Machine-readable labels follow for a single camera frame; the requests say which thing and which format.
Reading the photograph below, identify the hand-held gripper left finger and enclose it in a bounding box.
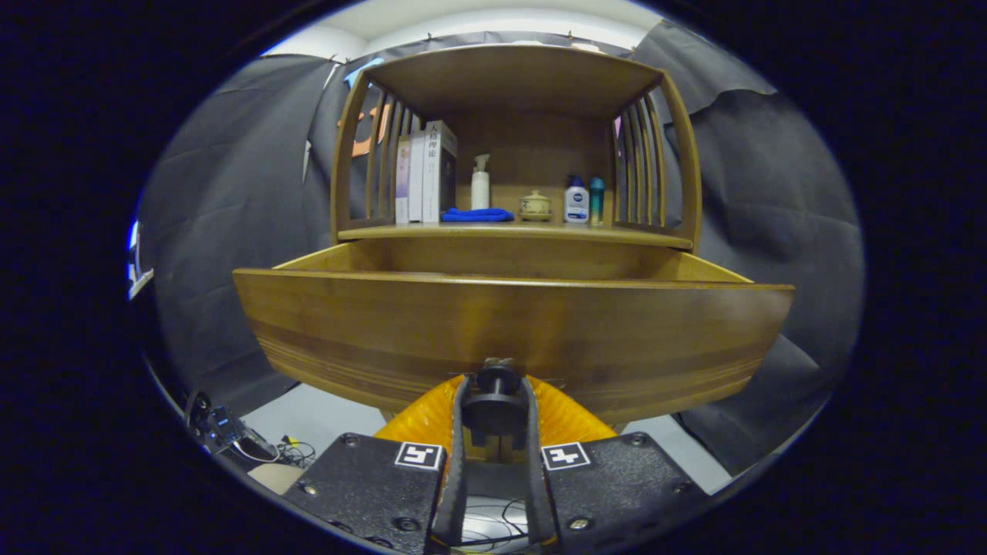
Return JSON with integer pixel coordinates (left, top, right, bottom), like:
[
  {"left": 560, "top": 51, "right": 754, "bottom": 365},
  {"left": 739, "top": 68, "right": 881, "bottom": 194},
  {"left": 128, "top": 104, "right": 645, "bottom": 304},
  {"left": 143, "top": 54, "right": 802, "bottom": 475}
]
[{"left": 281, "top": 374, "right": 473, "bottom": 555}]

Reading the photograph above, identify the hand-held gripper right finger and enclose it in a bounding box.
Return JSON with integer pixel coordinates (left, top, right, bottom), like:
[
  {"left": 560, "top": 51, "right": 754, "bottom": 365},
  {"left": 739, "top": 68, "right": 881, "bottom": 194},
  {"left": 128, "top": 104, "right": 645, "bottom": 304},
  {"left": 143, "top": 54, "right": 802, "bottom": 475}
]
[{"left": 523, "top": 374, "right": 699, "bottom": 555}]

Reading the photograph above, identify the wooden countertop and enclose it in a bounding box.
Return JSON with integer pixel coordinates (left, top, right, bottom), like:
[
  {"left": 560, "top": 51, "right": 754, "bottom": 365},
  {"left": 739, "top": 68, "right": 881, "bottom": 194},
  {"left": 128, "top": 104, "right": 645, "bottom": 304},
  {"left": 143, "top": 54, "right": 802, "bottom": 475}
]
[{"left": 338, "top": 185, "right": 693, "bottom": 250}]

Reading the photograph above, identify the wooden cabinet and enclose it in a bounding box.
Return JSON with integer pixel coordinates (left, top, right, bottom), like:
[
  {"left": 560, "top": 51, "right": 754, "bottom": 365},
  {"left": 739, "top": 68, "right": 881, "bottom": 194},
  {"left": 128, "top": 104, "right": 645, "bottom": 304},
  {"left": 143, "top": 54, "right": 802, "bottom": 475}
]
[{"left": 330, "top": 44, "right": 704, "bottom": 251}]

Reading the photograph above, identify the dark electronic device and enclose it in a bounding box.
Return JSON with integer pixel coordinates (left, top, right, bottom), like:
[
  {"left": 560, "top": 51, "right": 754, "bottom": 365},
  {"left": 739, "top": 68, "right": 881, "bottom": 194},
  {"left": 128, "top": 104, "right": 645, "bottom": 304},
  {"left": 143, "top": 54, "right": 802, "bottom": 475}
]
[{"left": 185, "top": 392, "right": 280, "bottom": 463}]

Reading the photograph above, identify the blue folded cloth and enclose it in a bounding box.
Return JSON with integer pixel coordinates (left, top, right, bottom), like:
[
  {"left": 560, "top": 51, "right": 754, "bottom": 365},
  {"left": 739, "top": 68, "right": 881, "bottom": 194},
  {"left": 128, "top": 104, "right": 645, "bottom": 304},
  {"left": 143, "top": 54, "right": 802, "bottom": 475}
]
[{"left": 441, "top": 207, "right": 515, "bottom": 224}]

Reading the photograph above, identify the white lotion bottle blue cap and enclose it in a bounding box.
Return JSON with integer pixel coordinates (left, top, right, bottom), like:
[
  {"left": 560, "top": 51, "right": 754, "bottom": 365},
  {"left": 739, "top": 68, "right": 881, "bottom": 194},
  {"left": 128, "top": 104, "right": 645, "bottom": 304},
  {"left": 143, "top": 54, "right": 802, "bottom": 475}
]
[{"left": 563, "top": 175, "right": 590, "bottom": 224}]

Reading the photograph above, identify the white pump bottle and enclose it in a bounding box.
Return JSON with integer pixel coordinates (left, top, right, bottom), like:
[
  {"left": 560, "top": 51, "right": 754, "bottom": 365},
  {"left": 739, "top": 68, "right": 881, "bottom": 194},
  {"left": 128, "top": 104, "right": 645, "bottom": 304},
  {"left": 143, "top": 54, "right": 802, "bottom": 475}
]
[{"left": 470, "top": 153, "right": 491, "bottom": 210}]

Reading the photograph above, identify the pale purple book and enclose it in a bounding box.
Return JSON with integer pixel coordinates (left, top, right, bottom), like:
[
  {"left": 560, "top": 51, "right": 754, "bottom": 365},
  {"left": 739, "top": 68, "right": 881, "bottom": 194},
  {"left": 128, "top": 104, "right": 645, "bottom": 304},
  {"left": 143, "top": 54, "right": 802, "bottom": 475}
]
[{"left": 395, "top": 137, "right": 412, "bottom": 225}]

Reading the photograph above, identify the thin white book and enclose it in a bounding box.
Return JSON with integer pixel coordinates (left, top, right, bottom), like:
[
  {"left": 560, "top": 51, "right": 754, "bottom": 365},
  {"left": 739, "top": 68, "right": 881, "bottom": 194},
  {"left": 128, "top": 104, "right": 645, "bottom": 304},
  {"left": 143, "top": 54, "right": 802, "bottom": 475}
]
[{"left": 408, "top": 129, "right": 426, "bottom": 224}]

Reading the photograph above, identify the thick white book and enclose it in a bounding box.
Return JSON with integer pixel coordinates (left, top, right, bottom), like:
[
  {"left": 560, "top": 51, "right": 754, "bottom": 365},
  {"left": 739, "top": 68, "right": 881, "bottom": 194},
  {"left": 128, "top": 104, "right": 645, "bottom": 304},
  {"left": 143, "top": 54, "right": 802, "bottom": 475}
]
[{"left": 422, "top": 120, "right": 459, "bottom": 224}]

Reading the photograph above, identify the thin black floor cable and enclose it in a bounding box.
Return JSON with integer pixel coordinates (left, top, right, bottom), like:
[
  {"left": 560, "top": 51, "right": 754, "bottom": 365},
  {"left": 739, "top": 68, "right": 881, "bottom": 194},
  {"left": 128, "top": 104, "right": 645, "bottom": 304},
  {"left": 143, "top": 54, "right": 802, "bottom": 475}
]
[{"left": 463, "top": 501, "right": 533, "bottom": 548}]

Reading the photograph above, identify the tangled cable bundle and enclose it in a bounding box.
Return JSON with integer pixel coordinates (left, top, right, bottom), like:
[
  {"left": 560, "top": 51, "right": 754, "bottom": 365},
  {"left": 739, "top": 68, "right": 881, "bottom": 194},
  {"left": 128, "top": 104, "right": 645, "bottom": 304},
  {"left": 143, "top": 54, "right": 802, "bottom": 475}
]
[{"left": 274, "top": 436, "right": 317, "bottom": 469}]

